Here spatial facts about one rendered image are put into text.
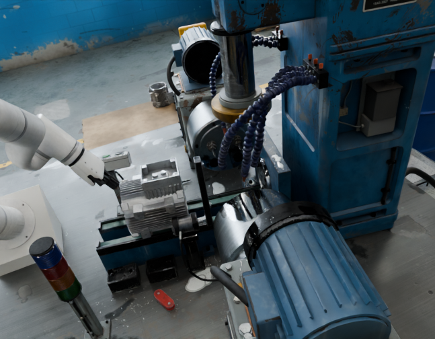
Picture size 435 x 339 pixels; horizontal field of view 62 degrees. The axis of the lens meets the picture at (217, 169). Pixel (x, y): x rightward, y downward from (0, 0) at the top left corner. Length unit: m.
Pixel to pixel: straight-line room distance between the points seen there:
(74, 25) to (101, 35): 0.42
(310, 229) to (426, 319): 0.68
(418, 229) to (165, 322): 0.92
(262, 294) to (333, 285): 0.11
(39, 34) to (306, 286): 6.27
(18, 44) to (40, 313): 5.57
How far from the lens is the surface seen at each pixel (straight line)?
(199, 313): 1.23
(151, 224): 1.21
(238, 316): 0.79
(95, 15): 6.57
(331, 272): 0.60
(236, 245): 0.93
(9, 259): 1.58
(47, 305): 1.44
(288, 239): 0.64
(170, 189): 1.18
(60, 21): 6.56
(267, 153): 1.19
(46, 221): 1.54
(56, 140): 1.18
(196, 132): 1.39
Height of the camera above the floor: 1.84
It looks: 37 degrees down
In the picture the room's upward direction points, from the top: 9 degrees counter-clockwise
